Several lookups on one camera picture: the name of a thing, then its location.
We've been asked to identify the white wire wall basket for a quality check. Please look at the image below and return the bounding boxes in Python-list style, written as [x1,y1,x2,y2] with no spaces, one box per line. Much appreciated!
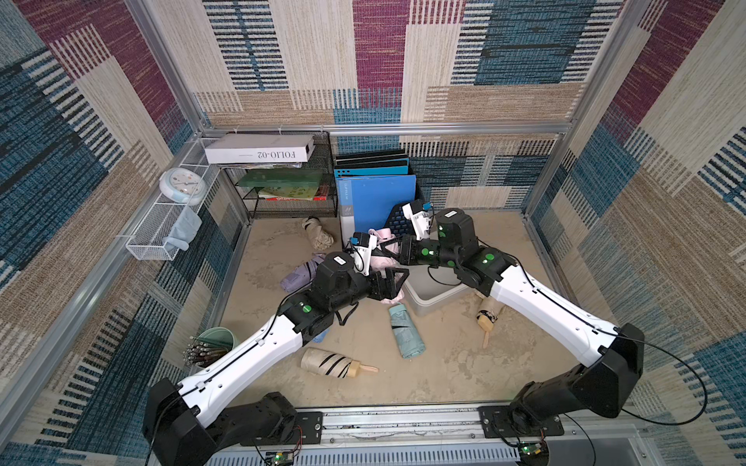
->
[116,137,221,261]

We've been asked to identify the blue clip file folder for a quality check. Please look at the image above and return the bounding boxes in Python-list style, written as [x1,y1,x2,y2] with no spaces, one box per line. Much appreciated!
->
[336,174,418,249]

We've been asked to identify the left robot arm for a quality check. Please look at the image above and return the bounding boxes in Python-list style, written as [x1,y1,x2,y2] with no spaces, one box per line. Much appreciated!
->
[143,252,409,465]

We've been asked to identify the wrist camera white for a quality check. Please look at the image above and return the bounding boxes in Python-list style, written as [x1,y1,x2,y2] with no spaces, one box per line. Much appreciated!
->
[402,200,433,241]
[350,232,378,276]

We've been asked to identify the green book on shelf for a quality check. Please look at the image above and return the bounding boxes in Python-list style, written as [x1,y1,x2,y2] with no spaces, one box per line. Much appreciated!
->
[236,168,324,188]

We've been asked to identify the white plastic storage box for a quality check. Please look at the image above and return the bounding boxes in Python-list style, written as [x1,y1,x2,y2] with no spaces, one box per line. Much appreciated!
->
[402,265,472,316]

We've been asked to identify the lilac folded umbrella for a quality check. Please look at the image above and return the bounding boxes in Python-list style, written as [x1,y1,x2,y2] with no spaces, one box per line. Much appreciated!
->
[280,254,326,293]

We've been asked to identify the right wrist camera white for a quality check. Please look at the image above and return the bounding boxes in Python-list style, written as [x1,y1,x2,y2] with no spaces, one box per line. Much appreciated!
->
[402,200,433,241]

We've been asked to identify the red and green book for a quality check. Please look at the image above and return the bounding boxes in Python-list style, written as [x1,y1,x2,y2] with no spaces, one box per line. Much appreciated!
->
[258,184,329,201]

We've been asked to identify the pink umbrella black strap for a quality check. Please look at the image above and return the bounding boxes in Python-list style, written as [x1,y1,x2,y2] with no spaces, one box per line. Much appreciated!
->
[366,228,409,304]

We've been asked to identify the light blue umbrella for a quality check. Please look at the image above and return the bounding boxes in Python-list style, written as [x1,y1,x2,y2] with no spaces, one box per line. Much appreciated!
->
[313,328,329,343]

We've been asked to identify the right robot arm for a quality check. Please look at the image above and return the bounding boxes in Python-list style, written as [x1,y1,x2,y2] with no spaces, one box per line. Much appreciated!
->
[397,203,644,435]

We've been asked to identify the green pen cup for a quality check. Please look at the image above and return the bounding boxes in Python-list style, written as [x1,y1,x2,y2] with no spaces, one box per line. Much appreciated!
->
[184,327,236,368]

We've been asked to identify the beige umbrella wooden handle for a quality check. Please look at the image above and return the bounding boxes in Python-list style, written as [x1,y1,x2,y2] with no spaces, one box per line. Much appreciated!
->
[476,296,504,349]

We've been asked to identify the cream umbrella at back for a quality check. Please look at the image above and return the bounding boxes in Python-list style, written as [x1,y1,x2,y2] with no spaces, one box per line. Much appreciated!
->
[302,217,335,252]

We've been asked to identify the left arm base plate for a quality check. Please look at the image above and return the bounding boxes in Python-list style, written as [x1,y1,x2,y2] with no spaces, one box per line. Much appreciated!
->
[249,411,324,447]

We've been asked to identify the mint green folded umbrella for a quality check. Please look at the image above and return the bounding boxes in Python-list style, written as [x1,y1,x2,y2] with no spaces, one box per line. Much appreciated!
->
[389,304,425,359]

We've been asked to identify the beige umbrella black stripes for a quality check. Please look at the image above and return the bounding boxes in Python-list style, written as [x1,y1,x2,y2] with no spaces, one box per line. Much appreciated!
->
[300,349,379,379]

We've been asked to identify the white round clock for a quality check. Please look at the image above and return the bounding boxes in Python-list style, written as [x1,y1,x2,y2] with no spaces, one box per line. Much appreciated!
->
[159,167,208,206]

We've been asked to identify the light blue cloth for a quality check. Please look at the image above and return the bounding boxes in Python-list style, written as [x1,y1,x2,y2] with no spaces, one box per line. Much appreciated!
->
[162,207,202,254]

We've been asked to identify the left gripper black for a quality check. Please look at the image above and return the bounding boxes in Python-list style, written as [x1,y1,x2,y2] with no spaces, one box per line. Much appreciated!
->
[327,262,409,315]

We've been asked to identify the black wire shelf rack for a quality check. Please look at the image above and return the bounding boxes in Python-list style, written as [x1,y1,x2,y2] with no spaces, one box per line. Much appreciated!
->
[227,133,338,221]

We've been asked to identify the white FOLIO-02 box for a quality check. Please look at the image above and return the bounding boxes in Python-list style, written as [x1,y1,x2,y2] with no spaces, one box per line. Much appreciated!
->
[205,133,315,164]

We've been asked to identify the teal file folder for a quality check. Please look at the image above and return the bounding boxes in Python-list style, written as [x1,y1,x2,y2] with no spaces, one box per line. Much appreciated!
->
[333,158,409,178]

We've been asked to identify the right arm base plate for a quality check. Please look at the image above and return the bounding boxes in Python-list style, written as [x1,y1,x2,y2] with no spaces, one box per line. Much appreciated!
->
[477,405,565,439]

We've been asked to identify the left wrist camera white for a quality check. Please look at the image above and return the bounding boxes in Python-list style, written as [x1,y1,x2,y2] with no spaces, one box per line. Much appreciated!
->
[350,232,378,276]

